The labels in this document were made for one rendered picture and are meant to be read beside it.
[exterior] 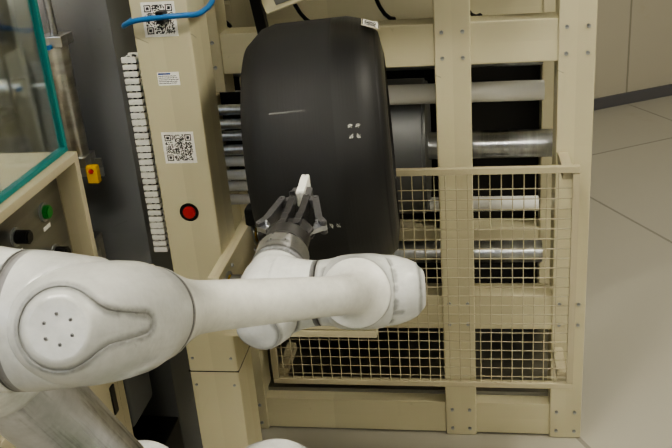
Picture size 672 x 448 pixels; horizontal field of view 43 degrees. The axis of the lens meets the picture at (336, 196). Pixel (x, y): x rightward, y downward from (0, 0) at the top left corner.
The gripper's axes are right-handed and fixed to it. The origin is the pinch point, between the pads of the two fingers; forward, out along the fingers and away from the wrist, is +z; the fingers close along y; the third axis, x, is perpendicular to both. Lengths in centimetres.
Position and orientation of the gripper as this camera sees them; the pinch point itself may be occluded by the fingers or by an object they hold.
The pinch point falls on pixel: (303, 190)
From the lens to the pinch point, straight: 159.9
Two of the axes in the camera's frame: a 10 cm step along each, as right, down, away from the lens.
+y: -9.9, 0.2, 1.6
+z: 1.3, -5.1, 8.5
